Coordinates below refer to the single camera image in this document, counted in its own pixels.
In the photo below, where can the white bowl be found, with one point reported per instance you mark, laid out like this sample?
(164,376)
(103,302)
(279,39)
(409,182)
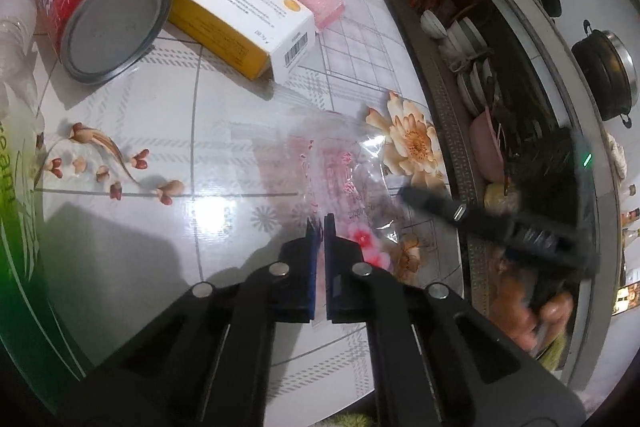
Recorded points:
(432,24)

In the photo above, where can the pink plastic basin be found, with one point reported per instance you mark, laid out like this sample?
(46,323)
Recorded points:
(485,137)

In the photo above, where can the plastic bag with yellow contents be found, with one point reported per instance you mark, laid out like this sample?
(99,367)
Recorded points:
(495,197)

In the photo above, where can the pale folded cloth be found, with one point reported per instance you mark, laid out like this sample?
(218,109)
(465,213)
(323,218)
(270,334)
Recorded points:
(617,152)

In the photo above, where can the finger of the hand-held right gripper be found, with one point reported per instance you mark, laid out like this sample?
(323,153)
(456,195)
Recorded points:
(435,206)

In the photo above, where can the perforated metal shelf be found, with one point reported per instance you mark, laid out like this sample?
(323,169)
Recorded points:
(450,147)

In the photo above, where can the clear plastic bag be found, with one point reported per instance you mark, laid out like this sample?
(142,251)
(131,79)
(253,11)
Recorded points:
(340,167)

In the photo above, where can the green plastic bottle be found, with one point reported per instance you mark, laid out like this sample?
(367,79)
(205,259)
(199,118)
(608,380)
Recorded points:
(20,257)

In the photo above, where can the white and yellow medicine box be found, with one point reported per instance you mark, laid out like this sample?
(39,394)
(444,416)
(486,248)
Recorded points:
(235,2)

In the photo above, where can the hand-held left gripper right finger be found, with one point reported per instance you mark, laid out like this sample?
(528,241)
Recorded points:
(329,267)

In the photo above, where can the black pot with lid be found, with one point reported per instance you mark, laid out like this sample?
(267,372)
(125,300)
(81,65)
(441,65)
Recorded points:
(607,74)

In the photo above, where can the stack of white bowls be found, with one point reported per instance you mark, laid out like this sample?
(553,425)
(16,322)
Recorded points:
(467,39)

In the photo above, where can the person's right hand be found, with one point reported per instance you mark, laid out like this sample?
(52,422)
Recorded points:
(555,309)

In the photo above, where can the stack of plates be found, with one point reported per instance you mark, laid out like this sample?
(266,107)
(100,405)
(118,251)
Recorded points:
(475,92)

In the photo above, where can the plastic bag with red contents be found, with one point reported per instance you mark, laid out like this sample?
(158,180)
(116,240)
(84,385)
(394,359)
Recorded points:
(510,302)

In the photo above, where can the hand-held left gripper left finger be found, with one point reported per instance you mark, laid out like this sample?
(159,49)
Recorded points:
(311,267)

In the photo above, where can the floral plastic tablecloth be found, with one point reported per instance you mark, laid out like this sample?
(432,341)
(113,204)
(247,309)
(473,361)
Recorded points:
(200,132)

